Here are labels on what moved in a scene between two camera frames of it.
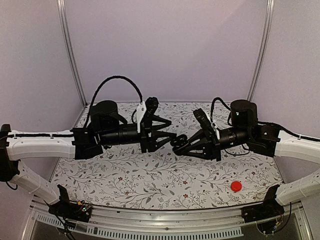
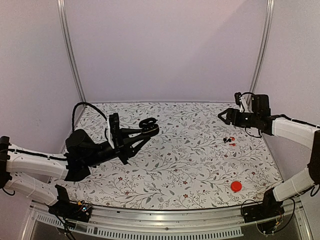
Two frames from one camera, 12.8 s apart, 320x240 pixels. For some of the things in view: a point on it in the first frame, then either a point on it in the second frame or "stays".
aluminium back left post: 62,16 stays
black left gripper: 146,127 -> 120,145
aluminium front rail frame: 225,223 stays
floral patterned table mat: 128,177 stays
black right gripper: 211,147 -> 230,111
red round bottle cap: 236,186 stays
